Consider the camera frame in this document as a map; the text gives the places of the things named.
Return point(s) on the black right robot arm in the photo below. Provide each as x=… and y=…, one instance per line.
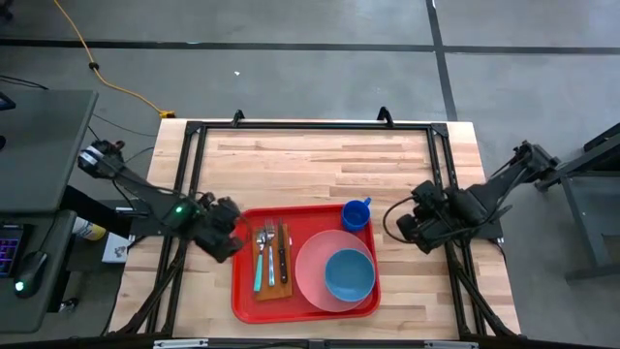
x=504, y=179

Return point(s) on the white printed box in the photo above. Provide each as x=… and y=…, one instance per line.
x=116, y=249

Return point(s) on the yellow bottle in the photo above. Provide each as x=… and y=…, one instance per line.
x=92, y=231

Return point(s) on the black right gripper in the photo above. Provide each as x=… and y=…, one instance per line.
x=431, y=218

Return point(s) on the black computer mouse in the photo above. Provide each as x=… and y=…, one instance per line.
x=31, y=271

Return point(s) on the black flat device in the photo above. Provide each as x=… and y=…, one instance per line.
x=6, y=103

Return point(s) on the blue plastic cup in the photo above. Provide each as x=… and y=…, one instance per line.
x=356, y=215

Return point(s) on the silver aluminium bar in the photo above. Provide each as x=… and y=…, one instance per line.
x=450, y=345
x=179, y=344

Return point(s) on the dark lower desk shelf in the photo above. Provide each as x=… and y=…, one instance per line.
x=48, y=310

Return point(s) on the backlit keyboard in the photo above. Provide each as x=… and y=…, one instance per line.
x=9, y=252

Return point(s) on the red plastic tray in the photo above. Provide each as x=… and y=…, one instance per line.
x=310, y=218

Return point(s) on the grey desk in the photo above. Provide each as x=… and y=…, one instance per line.
x=43, y=145

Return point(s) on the orange cloth napkin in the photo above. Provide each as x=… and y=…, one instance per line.
x=273, y=293

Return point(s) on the grey metal equipment stand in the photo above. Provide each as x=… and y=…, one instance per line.
x=588, y=228

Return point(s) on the pink plastic plate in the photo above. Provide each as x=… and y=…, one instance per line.
x=310, y=271

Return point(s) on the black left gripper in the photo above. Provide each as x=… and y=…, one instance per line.
x=218, y=228

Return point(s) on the silver fork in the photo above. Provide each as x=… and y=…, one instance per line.
x=270, y=262

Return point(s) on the blue plastic bowl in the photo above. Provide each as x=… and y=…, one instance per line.
x=350, y=275

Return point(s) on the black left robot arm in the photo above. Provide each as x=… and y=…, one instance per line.
x=140, y=186

